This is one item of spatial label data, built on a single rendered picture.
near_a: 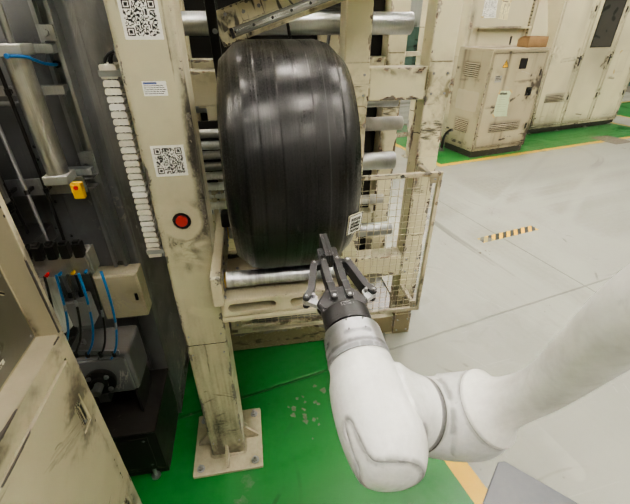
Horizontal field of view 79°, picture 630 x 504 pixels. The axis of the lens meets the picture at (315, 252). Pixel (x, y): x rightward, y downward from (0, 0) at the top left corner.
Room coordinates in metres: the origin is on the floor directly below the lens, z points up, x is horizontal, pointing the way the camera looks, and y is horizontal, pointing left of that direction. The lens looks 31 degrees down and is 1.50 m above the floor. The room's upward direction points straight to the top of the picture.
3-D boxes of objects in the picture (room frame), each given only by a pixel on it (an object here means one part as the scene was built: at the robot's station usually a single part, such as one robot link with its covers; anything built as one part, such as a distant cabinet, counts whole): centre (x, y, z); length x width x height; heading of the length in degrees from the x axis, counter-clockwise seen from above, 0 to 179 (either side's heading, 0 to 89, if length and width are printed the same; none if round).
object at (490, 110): (5.24, -2.32, 0.62); 0.91 x 0.58 x 1.25; 112
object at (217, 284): (0.98, 0.28, 0.90); 0.40 x 0.03 x 0.10; 10
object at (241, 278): (0.88, 0.08, 0.90); 0.35 x 0.05 x 0.05; 100
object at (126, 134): (0.91, 0.44, 1.19); 0.05 x 0.04 x 0.48; 10
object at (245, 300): (0.88, 0.09, 0.84); 0.36 x 0.09 x 0.06; 100
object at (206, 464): (0.95, 0.36, 0.02); 0.27 x 0.27 x 0.04; 10
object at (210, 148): (1.35, 0.39, 1.05); 0.20 x 0.15 x 0.30; 100
